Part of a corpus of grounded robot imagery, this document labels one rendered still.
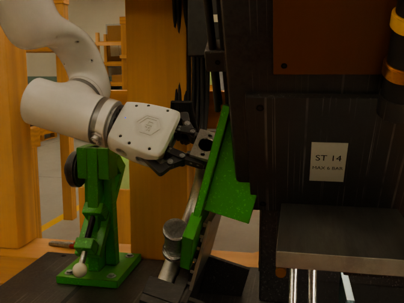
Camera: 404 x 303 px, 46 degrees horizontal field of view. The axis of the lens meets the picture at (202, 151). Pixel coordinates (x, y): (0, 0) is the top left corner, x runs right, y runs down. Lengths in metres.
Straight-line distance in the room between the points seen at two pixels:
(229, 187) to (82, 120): 0.27
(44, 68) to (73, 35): 11.57
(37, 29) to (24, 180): 0.60
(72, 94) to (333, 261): 0.51
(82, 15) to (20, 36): 11.20
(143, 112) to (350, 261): 0.44
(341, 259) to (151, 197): 0.67
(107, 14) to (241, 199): 11.10
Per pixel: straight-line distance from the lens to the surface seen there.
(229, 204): 0.71
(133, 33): 1.10
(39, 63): 12.46
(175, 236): 0.72
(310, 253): 0.53
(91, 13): 11.89
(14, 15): 0.78
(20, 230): 1.31
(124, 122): 0.80
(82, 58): 0.89
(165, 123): 0.80
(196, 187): 0.85
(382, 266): 0.54
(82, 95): 0.83
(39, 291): 1.02
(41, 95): 0.85
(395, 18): 0.50
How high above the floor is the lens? 1.32
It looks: 9 degrees down
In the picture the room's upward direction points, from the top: straight up
